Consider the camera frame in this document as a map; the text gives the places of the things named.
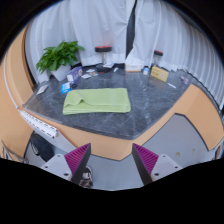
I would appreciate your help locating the small pink container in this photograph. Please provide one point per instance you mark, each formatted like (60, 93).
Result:
(184, 80)

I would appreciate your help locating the black stool with red rim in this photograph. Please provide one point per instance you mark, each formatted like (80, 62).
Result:
(158, 53)
(103, 50)

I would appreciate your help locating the small white and blue bottle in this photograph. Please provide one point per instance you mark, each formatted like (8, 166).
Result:
(145, 71)

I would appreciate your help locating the small black round object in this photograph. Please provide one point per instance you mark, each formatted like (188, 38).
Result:
(73, 85)

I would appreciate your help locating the yellow sign card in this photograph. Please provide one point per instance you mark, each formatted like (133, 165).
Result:
(159, 73)

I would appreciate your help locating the blue and white box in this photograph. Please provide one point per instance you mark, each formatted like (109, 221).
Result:
(65, 88)

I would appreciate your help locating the small white paper packet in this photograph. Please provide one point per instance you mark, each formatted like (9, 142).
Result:
(86, 76)
(90, 70)

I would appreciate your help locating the white flat packet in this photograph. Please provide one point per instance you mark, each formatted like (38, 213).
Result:
(42, 89)

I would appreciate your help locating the purple cardboard box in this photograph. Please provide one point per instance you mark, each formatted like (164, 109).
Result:
(75, 74)

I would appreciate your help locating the light green towel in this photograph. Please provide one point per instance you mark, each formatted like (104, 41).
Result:
(100, 100)

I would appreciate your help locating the white and orange tissue box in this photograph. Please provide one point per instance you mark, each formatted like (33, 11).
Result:
(133, 67)

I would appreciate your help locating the white curtain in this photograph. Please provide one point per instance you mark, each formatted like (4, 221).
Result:
(96, 26)
(173, 36)

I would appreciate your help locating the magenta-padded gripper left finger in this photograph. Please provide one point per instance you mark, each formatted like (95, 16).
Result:
(77, 160)

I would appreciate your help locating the small printed brown packet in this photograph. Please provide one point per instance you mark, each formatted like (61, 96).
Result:
(94, 73)

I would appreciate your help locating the small white tube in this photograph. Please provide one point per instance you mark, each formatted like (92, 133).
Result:
(115, 69)

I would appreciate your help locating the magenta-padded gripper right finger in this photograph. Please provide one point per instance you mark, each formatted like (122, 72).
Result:
(146, 160)

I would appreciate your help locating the white booklet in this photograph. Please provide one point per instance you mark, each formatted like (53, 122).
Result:
(108, 65)

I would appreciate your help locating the green plant in white pot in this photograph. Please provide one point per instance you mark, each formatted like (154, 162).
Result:
(58, 56)

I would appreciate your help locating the white pen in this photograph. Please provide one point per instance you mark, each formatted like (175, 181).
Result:
(171, 85)

